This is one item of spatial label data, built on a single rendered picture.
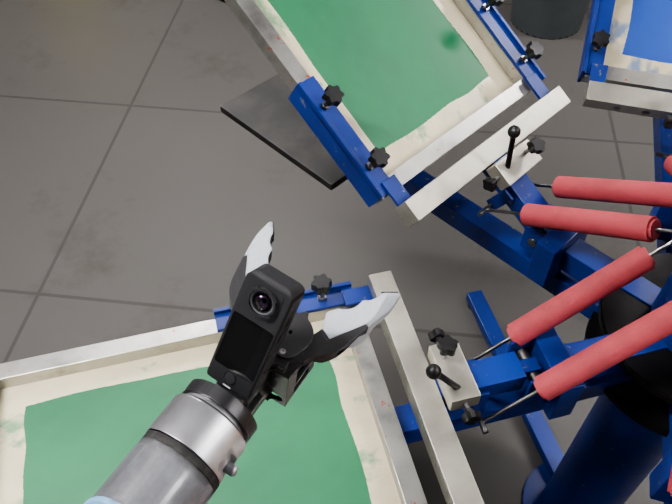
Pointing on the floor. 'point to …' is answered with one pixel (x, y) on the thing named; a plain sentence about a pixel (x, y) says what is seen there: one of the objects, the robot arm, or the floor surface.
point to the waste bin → (548, 17)
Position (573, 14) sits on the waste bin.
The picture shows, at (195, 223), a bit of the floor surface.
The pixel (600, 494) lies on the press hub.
